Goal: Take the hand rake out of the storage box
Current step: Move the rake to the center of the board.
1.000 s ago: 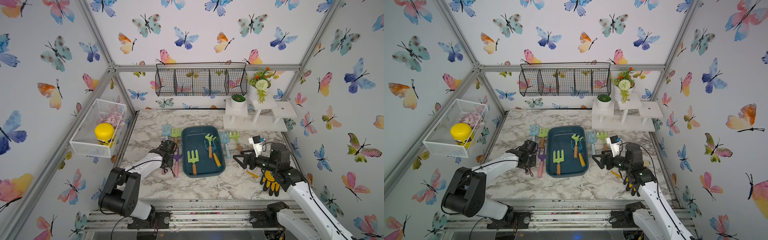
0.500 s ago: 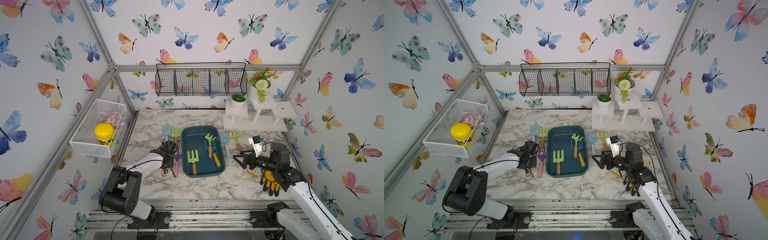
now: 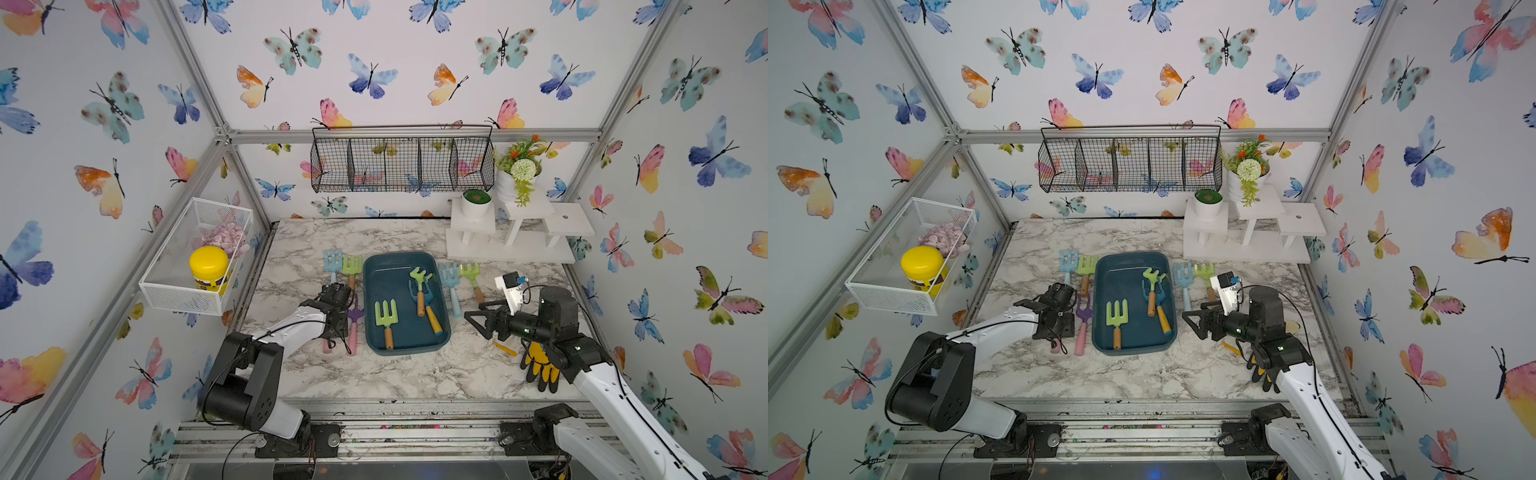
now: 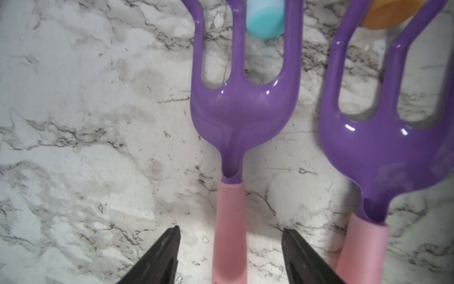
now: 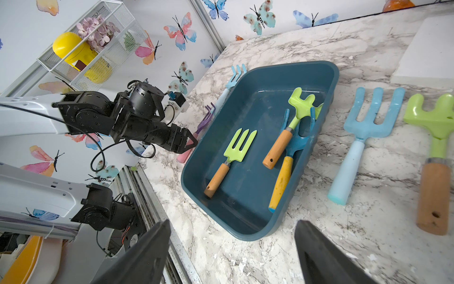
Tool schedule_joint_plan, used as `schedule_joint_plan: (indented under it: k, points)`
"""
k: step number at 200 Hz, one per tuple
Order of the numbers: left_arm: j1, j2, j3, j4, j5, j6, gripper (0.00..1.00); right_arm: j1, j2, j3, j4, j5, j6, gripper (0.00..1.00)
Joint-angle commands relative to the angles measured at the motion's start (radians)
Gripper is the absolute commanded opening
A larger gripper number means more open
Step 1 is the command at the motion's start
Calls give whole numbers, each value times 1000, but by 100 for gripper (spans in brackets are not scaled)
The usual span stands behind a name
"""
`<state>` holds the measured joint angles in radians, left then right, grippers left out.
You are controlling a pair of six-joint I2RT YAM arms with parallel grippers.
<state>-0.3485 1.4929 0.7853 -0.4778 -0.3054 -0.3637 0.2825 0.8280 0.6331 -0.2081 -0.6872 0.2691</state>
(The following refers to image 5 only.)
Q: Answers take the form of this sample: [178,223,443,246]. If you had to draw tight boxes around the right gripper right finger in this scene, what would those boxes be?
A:
[294,220,376,284]

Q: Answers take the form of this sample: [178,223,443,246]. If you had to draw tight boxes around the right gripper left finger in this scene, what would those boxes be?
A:
[92,220,171,284]

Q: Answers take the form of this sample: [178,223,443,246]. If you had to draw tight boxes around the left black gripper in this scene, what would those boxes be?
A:
[110,80,198,155]

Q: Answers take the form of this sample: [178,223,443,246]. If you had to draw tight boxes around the purple fork pink handle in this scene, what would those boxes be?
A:
[177,103,216,164]

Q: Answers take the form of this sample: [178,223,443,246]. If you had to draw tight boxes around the light blue hand rake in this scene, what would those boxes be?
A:
[327,87,406,206]

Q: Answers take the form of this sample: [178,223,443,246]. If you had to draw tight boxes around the teal rake yellow handle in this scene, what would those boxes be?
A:
[268,123,310,213]

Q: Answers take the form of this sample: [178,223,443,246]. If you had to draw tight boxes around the light blue fork rake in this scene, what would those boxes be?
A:
[214,64,247,116]

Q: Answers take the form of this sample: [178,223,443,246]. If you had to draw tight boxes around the green fork wooden handle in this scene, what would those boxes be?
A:
[204,128,258,198]

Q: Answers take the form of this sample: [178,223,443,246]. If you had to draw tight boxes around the teal plastic storage box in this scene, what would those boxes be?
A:
[181,61,339,241]

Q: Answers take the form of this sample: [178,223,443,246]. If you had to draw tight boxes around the green rake wooden handle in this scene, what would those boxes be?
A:
[262,87,323,169]
[404,93,454,235]

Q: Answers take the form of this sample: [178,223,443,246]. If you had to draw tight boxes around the yellow lidded jar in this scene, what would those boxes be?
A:
[53,32,112,84]

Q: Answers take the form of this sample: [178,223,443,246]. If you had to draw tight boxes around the pink flower bunch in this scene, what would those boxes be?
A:
[76,15,121,52]

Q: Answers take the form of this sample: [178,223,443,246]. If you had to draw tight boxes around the white tiered plant stand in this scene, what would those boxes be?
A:
[390,14,454,89]

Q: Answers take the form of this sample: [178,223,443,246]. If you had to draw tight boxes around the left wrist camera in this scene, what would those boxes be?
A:
[167,91,189,112]

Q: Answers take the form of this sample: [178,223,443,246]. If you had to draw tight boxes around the white mesh wall basket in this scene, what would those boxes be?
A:
[37,1,147,91]

